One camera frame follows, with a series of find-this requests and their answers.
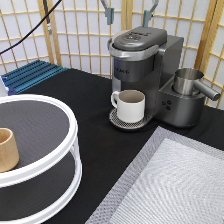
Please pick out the white ceramic mug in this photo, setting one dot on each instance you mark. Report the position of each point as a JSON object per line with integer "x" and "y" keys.
{"x": 130, "y": 105}

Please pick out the wooden cup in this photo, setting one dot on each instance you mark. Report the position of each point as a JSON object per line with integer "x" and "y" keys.
{"x": 9, "y": 155}

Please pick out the steel milk frother jug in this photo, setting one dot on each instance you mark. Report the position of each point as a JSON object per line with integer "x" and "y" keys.
{"x": 188, "y": 82}

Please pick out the wooden shoji screen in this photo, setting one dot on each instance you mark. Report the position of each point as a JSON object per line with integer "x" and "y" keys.
{"x": 74, "y": 33}

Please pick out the grey Keurig coffee machine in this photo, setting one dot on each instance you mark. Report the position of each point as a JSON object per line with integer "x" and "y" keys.
{"x": 146, "y": 59}

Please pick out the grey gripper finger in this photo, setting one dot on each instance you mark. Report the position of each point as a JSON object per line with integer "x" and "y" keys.
{"x": 148, "y": 14}
{"x": 109, "y": 12}

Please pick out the white two-tier round shelf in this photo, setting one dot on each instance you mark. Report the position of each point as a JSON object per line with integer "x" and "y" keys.
{"x": 49, "y": 170}

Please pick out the grey woven placemat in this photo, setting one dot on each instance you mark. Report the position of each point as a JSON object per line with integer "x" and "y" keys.
{"x": 172, "y": 180}

